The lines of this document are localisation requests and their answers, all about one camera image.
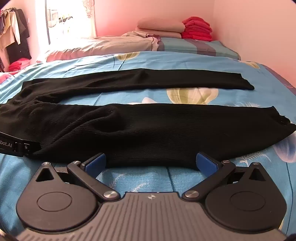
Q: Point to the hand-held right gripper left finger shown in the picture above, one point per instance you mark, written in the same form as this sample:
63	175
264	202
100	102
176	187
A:
96	163

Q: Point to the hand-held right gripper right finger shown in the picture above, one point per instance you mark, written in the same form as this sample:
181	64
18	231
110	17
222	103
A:
205	162

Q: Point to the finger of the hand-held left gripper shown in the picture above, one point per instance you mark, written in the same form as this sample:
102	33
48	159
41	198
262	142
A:
35	147

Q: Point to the black knit pants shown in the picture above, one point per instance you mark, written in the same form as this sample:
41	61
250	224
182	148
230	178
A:
161	129

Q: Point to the blue floral bed sheet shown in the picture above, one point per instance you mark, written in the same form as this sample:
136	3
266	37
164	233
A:
129	95

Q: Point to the pink cloth pile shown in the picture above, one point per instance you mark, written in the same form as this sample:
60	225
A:
18	64

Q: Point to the grey blue striped sheet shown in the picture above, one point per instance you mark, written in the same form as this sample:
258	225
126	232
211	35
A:
196	47

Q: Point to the black hanging garment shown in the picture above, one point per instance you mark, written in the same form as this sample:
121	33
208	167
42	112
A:
22	30

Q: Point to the beige hanging garment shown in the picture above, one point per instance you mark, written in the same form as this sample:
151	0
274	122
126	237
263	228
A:
8	27

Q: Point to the metal pole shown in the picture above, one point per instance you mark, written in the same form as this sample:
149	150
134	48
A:
48	25

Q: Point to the stack of red towels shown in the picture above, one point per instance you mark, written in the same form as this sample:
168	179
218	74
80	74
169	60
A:
196	29

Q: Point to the red patterned curtain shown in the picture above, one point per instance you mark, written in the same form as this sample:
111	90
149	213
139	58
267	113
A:
89	16

